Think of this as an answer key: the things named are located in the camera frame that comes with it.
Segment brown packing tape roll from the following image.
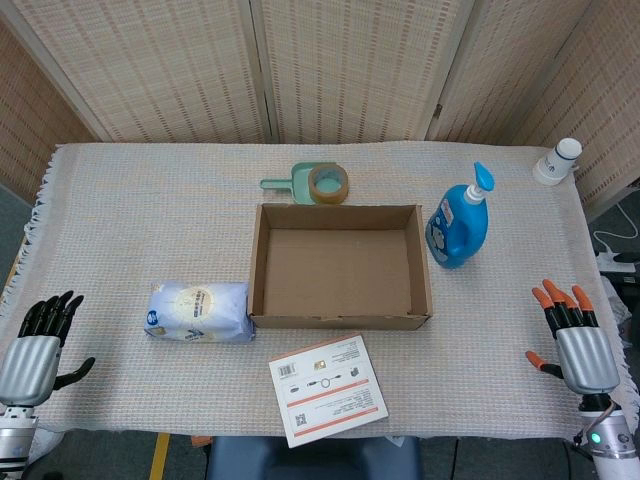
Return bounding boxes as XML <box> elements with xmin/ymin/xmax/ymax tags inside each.
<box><xmin>307</xmin><ymin>164</ymin><xmax>350</xmax><ymax>205</ymax></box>

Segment blue and white tissue pack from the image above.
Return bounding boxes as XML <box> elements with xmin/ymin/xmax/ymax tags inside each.
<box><xmin>143</xmin><ymin>281</ymin><xmax>257</xmax><ymax>344</ymax></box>

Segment white and orange product box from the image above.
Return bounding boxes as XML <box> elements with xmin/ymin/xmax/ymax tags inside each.
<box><xmin>268</xmin><ymin>333</ymin><xmax>390</xmax><ymax>449</ymax></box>

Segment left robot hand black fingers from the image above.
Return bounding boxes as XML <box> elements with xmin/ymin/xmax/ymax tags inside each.
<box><xmin>0</xmin><ymin>291</ymin><xmax>96</xmax><ymax>407</ymax></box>

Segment woven folding screen panel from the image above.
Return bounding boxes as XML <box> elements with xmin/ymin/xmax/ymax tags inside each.
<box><xmin>249</xmin><ymin>0</ymin><xmax>482</xmax><ymax>144</ymax></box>
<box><xmin>9</xmin><ymin>0</ymin><xmax>280</xmax><ymax>144</ymax></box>
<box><xmin>0</xmin><ymin>14</ymin><xmax>104</xmax><ymax>201</ymax></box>
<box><xmin>514</xmin><ymin>0</ymin><xmax>640</xmax><ymax>221</ymax></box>
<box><xmin>427</xmin><ymin>0</ymin><xmax>601</xmax><ymax>147</ymax></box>

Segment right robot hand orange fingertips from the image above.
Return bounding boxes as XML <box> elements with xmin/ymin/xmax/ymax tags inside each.
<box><xmin>524</xmin><ymin>278</ymin><xmax>622</xmax><ymax>397</ymax></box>

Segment white crumpled plastic bag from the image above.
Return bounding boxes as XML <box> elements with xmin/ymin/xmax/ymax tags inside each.
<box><xmin>599</xmin><ymin>276</ymin><xmax>634</xmax><ymax>346</ymax></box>

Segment white power strip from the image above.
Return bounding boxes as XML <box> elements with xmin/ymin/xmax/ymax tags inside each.
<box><xmin>597</xmin><ymin>252</ymin><xmax>640</xmax><ymax>274</ymax></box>

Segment white cylindrical container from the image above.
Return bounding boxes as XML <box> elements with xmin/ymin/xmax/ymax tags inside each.
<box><xmin>531</xmin><ymin>138</ymin><xmax>583</xmax><ymax>187</ymax></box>

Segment green plastic scoop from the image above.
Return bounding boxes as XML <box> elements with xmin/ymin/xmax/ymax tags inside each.
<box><xmin>259</xmin><ymin>162</ymin><xmax>321</xmax><ymax>205</ymax></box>

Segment beige woven tablecloth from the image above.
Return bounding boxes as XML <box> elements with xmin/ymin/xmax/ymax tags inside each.
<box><xmin>0</xmin><ymin>142</ymin><xmax>640</xmax><ymax>442</ymax></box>

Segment open brown cardboard box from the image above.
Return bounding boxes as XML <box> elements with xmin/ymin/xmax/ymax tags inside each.
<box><xmin>248</xmin><ymin>203</ymin><xmax>434</xmax><ymax>331</ymax></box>

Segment white power cable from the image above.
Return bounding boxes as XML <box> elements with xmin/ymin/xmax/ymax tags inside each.
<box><xmin>592</xmin><ymin>199</ymin><xmax>640</xmax><ymax>261</ymax></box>

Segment blue detergent pump bottle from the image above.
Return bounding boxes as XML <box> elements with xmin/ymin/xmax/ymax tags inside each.
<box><xmin>425</xmin><ymin>161</ymin><xmax>495</xmax><ymax>270</ymax></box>

